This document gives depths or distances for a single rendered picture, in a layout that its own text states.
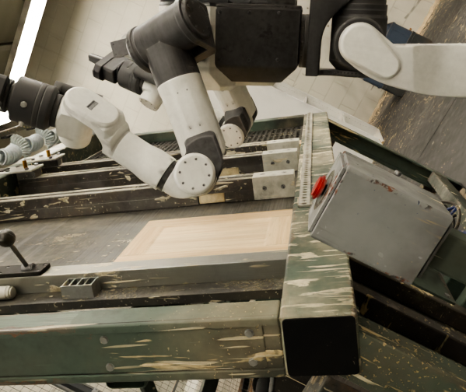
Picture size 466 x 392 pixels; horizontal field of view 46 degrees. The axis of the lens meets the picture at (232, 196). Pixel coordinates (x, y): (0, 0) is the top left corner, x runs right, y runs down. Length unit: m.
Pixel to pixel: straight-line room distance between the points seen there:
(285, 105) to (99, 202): 3.72
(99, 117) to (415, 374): 0.70
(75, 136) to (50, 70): 6.39
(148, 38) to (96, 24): 6.09
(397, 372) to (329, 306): 0.15
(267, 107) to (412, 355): 4.55
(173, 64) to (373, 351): 0.62
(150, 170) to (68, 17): 6.32
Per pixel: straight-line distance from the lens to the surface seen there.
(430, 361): 0.95
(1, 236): 1.21
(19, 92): 1.10
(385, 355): 0.91
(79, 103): 1.08
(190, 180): 1.02
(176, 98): 1.06
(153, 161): 1.05
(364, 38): 1.23
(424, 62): 1.27
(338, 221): 0.81
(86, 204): 1.80
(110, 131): 1.06
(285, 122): 2.92
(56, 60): 7.44
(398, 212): 0.81
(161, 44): 1.08
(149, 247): 1.35
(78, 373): 1.02
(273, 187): 1.64
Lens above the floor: 1.05
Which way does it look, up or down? level
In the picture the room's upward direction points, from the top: 64 degrees counter-clockwise
